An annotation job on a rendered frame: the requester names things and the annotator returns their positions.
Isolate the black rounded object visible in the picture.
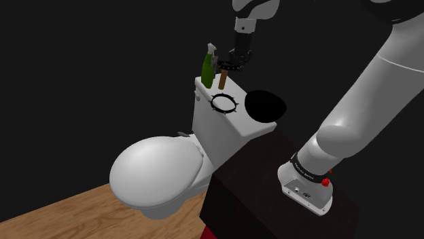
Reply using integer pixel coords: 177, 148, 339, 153
244, 90, 287, 124

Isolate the brown handled hammer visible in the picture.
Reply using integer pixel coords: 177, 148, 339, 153
211, 54, 230, 91

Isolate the white toilet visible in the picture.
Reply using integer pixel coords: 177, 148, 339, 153
109, 75, 278, 221

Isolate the black spiked ring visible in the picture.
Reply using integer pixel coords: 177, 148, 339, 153
209, 93, 240, 115

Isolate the green spray bottle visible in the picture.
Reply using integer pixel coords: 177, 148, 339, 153
200, 43, 218, 90

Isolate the dark robot stand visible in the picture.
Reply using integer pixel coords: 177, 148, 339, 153
198, 128, 361, 239

